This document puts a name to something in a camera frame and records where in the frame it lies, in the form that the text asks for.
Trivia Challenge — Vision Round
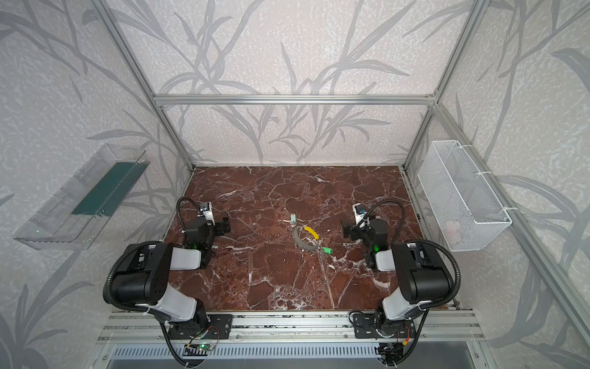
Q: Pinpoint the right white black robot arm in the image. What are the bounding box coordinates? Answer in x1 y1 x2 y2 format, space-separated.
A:
342 203 462 367

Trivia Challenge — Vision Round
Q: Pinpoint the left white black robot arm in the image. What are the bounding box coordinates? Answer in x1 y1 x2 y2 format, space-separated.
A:
103 197 233 368

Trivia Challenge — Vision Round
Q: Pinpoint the pink object in basket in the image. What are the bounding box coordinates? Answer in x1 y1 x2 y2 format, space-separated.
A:
443 221 462 246

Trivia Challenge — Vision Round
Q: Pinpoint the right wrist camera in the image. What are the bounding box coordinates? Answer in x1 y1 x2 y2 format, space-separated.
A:
353 203 368 228

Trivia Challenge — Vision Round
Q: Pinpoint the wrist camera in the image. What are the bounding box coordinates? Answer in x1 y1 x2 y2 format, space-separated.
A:
353 203 368 228
199 201 215 225

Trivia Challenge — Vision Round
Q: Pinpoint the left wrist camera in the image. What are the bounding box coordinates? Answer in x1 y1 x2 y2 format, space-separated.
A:
199 201 215 225

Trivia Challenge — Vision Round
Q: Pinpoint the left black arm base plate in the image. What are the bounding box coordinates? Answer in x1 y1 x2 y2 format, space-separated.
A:
167 314 233 341

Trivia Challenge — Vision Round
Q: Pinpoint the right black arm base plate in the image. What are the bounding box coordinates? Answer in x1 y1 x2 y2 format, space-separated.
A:
348 311 416 341

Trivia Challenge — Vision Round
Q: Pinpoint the white wire mesh basket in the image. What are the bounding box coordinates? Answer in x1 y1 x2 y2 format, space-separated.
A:
418 140 513 252

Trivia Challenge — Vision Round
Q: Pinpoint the aluminium front rail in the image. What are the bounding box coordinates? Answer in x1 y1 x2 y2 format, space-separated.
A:
97 310 485 344

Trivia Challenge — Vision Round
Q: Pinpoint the clear plastic wall bin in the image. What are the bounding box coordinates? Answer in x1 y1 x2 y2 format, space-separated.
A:
14 144 150 251

